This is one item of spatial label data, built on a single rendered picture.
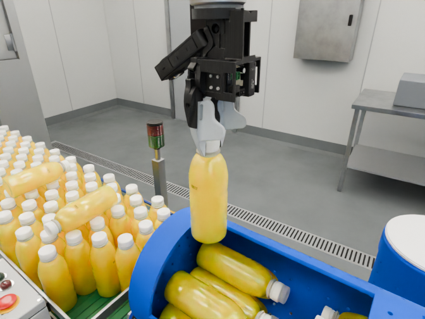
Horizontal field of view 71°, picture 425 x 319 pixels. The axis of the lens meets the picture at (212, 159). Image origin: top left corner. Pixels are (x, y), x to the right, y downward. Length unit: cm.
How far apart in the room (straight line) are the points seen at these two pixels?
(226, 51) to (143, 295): 47
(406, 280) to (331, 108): 307
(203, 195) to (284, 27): 354
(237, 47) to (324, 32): 320
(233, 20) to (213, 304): 49
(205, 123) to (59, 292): 64
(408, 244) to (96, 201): 90
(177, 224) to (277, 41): 351
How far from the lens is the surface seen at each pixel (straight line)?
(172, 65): 48
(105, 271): 90
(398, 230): 109
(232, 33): 41
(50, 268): 88
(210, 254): 70
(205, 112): 44
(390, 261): 104
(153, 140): 115
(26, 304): 77
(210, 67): 42
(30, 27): 514
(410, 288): 103
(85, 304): 99
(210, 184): 49
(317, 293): 76
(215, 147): 48
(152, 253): 63
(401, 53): 373
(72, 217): 87
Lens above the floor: 163
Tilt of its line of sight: 27 degrees down
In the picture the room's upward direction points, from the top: straight up
